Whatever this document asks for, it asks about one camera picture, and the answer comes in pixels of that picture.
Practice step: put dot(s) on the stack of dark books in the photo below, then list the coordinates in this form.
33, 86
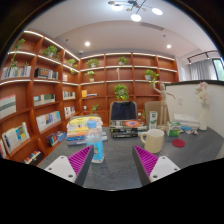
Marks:
128, 128

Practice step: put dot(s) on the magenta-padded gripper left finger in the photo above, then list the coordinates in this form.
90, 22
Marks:
61, 168

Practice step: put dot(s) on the branched ceiling lamp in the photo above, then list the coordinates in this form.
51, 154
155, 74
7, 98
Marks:
135, 16

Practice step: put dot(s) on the tan chair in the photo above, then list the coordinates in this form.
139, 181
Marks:
152, 106

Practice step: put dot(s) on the clear blue-capped water bottle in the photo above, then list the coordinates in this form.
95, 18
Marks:
95, 140

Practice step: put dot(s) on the window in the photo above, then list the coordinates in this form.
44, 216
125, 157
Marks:
219, 69

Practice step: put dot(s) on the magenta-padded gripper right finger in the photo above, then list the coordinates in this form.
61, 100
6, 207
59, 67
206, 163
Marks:
163, 168

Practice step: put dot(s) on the grey curtain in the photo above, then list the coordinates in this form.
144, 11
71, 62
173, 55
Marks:
201, 69

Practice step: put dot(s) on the black track light rail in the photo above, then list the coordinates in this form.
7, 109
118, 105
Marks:
200, 55

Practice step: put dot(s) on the cream mug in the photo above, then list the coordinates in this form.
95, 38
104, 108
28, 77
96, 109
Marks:
155, 141

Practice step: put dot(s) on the wooden shelf unit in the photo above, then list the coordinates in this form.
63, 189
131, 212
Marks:
30, 106

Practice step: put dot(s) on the flat round red coaster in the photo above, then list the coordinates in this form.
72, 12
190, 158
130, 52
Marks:
178, 143

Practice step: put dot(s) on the white wall socket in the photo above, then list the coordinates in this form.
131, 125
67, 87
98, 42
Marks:
180, 100

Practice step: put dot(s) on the ceiling air vent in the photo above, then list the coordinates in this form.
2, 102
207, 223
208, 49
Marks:
151, 26

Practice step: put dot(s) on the stack of colourful books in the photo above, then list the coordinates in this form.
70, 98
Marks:
80, 130

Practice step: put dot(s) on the green and white carton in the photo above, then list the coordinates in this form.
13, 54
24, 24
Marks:
153, 120

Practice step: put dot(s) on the small painted stone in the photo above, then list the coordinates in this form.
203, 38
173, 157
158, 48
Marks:
195, 132
188, 131

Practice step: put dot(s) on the white vase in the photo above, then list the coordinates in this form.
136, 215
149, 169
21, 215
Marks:
203, 120

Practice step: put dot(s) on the recessed ceiling spotlights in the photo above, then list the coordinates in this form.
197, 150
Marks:
87, 43

